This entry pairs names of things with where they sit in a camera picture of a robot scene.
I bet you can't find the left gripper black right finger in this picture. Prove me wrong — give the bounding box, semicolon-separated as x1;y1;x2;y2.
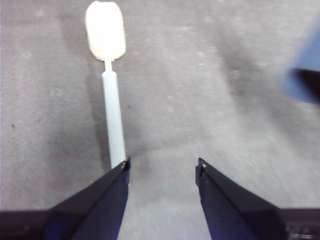
195;157;320;240

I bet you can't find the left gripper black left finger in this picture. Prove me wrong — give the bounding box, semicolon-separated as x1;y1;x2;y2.
0;156;132;240

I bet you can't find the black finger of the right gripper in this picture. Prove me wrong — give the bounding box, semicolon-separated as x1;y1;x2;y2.
296;68;320;105

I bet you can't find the blue ribbed plastic cup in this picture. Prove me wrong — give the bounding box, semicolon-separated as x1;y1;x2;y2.
278;14;320;105

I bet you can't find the grey-handled sponge cup brush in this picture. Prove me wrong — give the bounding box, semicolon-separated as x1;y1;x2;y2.
85;0;127;170

